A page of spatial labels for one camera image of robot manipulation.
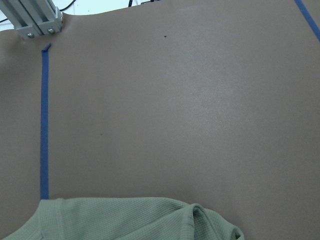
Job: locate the aluminium frame post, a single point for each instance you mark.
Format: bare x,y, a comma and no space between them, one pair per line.
33,18

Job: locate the olive green long-sleeve shirt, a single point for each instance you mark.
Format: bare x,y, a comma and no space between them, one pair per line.
137,218

